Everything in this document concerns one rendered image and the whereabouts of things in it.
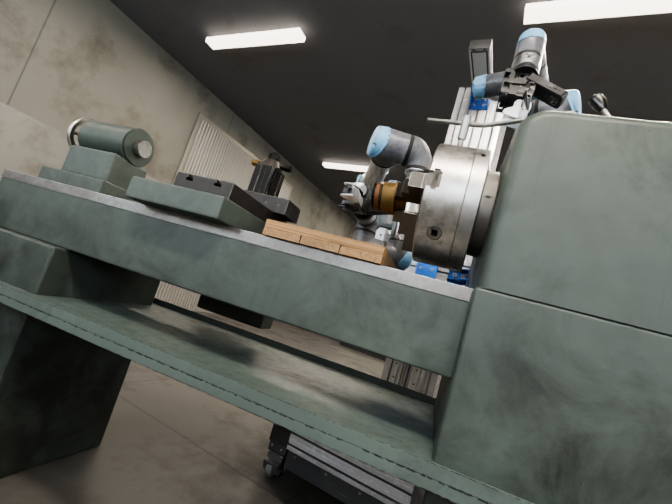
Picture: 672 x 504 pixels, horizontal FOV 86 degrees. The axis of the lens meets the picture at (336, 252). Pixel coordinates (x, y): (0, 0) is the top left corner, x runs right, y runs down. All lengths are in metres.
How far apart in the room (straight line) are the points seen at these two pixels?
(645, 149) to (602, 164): 0.07
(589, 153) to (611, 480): 0.56
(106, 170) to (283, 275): 0.80
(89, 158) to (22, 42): 3.24
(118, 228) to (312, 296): 0.62
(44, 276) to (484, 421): 1.17
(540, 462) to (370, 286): 0.43
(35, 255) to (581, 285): 1.35
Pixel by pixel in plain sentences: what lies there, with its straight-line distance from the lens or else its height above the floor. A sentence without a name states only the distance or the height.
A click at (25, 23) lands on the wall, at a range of 4.75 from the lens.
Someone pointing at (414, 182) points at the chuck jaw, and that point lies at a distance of 0.87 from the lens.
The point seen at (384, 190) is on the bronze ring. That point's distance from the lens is 0.98.
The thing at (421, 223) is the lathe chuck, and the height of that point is 0.99.
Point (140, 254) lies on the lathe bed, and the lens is 1.10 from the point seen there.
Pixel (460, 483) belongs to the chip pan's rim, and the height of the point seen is 0.55.
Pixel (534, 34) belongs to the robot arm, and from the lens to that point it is 1.31.
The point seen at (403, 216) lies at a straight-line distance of 0.99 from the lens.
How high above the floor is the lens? 0.76
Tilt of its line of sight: 8 degrees up
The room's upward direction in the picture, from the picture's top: 17 degrees clockwise
